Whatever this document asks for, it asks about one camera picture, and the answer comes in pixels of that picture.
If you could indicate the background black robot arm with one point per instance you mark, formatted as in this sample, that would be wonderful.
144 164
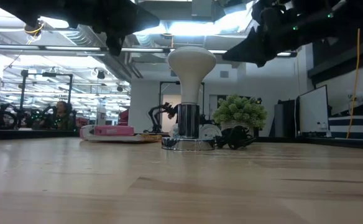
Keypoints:
1 119
161 112

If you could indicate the background black frame rig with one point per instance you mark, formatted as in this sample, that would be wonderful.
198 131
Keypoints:
71 93

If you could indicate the white lightbulb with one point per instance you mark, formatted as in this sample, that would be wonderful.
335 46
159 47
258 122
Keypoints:
191 68

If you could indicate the white board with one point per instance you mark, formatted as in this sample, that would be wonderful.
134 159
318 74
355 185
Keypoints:
312 109

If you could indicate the grey cabinet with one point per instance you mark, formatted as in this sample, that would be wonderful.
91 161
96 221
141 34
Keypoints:
285 118

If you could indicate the person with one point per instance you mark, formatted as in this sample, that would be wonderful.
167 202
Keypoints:
61 116

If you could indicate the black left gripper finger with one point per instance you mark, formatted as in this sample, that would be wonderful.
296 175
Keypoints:
142 20

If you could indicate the chrome lamp base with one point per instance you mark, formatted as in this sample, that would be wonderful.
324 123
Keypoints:
188 124

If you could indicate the green potted plant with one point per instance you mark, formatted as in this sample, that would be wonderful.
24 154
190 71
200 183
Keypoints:
240 112

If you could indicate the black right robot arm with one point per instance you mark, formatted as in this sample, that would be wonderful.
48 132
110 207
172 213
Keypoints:
355 18

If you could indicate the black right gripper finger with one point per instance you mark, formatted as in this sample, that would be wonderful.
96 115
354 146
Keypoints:
246 49

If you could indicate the navy white striped bin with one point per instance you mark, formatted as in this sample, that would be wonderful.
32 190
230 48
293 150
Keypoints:
355 127

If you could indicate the pink stapler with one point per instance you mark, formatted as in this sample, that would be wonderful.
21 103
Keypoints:
113 130

